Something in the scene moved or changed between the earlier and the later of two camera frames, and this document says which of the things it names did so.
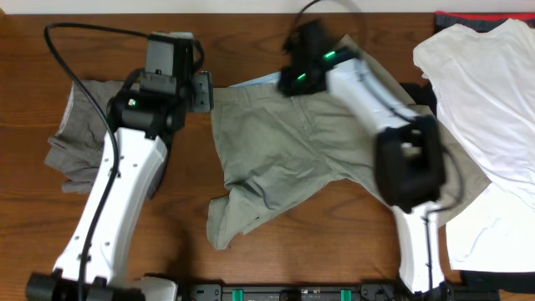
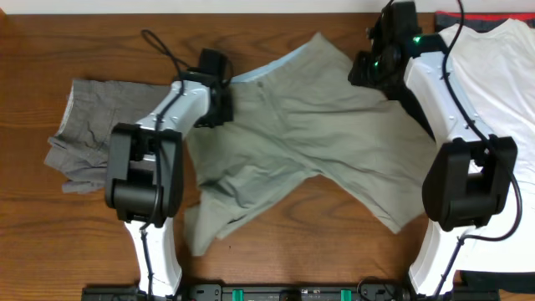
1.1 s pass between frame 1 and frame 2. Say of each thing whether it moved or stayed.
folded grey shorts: stayed
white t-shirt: stayed
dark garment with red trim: stayed
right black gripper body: moved
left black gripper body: moved
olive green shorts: moved
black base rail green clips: stayed
